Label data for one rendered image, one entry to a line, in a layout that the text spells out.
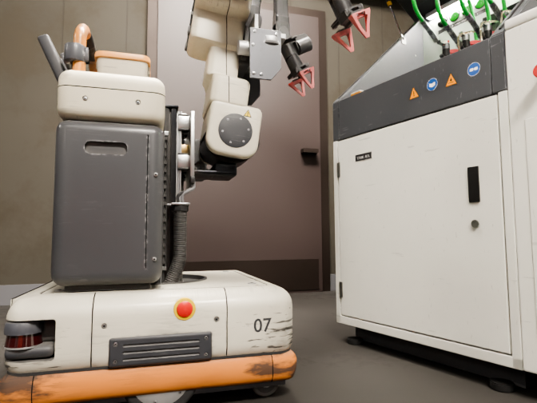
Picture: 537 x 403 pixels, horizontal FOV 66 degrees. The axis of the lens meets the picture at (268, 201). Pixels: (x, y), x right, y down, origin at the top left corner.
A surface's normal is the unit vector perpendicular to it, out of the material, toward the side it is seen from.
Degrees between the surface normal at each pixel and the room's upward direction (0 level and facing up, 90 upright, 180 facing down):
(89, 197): 90
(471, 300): 90
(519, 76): 90
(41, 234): 90
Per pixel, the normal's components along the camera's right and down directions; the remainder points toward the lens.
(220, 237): 0.27, -0.08
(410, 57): 0.52, -0.07
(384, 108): -0.85, -0.04
